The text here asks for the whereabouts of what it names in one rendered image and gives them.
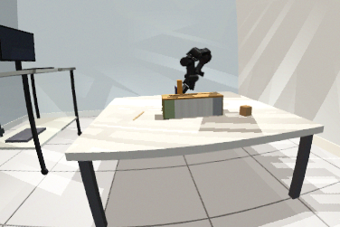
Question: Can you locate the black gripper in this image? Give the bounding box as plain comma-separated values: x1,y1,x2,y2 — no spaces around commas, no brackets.
184,66,199,90

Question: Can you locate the small tan block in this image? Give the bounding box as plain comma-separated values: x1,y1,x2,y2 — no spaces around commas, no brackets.
239,105,252,117

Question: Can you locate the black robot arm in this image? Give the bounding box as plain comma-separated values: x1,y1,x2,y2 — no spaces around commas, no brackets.
180,47,212,94

